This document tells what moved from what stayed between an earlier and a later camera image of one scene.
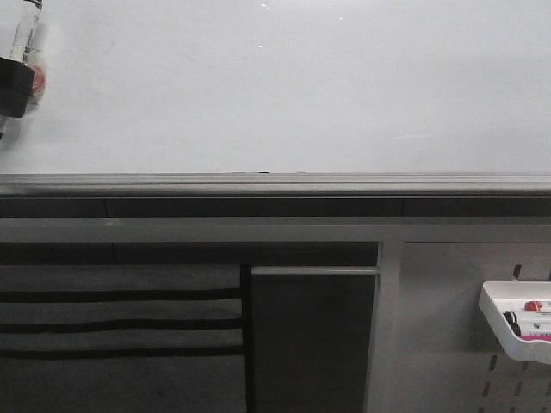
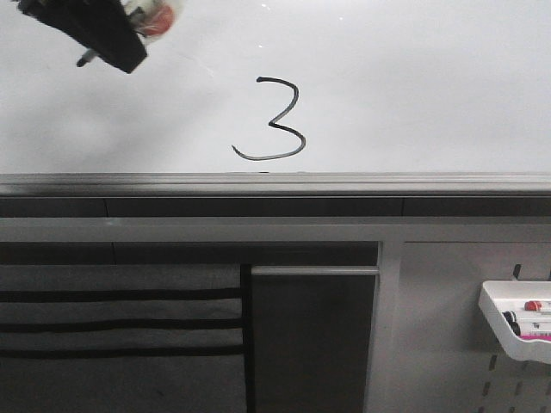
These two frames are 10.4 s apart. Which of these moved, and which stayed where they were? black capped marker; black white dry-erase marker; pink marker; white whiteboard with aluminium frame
Moved: black white dry-erase marker
Stayed: white whiteboard with aluminium frame; pink marker; black capped marker
